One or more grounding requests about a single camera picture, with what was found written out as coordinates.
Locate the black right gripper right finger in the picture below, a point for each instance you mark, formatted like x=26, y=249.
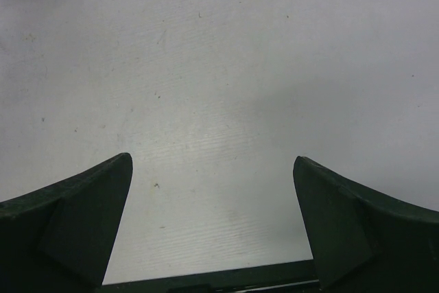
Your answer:
x=363, y=240

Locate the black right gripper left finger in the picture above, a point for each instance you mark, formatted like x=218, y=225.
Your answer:
x=60, y=238

